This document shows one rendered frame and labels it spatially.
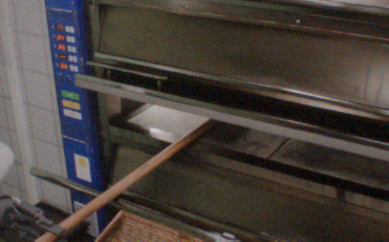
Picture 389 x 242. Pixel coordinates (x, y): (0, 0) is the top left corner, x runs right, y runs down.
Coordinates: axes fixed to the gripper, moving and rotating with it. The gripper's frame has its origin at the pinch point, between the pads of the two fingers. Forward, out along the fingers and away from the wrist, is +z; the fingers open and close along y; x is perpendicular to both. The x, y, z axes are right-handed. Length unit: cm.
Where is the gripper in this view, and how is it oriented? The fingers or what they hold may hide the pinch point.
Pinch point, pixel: (54, 233)
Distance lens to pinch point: 155.4
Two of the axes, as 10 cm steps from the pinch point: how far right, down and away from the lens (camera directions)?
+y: 0.3, 9.1, 4.0
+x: -5.5, 3.5, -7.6
